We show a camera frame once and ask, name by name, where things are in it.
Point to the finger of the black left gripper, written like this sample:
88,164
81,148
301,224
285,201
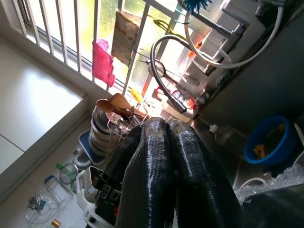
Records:
121,156

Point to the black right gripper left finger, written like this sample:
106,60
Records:
149,178

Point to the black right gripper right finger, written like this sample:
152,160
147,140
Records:
202,185

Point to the white ceramic plate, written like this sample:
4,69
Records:
97,142
99,118

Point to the blue white drip tray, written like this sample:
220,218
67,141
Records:
91,154

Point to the steel ladle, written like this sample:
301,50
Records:
122,124

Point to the white round lid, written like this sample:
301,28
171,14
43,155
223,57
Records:
82,160

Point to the clear container blue clip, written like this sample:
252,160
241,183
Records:
58,190

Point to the small steel bowl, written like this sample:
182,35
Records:
251,181

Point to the wooden spoon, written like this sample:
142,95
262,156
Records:
105,106
120,101

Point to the small clear bottle white cap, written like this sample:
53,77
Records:
225,136

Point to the small gold cap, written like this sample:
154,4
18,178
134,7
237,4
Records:
56,223

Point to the blue plastic bowl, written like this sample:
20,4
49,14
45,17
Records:
249,142

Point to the white soap bottle red pump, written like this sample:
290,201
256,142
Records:
190,114

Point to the white window grille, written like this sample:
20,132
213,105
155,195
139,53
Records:
127,78

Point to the clear bubble wrap sheet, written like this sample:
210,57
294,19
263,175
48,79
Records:
285,178

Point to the pink hanging cloth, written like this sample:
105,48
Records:
102,64

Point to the stainless steel sink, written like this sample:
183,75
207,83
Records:
249,95

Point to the yellow patterned hanging cloth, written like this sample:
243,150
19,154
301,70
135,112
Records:
124,38

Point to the yellow green hanging hook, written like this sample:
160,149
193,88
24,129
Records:
171,29

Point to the chrome sink faucet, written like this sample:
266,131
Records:
221,28

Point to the blue bottle brush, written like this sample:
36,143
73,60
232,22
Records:
197,6

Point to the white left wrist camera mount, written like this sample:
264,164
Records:
83,197

